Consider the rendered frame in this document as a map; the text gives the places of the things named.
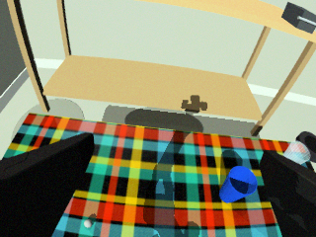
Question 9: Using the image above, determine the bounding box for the blue plastic cup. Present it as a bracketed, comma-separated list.
[218, 166, 257, 202]

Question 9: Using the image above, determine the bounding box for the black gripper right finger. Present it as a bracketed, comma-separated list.
[260, 150, 316, 237]

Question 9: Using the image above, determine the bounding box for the clear plastic cup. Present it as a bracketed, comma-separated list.
[283, 141, 311, 165]

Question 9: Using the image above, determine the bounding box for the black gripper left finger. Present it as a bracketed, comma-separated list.
[0, 133, 95, 237]

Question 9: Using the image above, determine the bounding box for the grey ball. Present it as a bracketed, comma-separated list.
[84, 218, 94, 228]

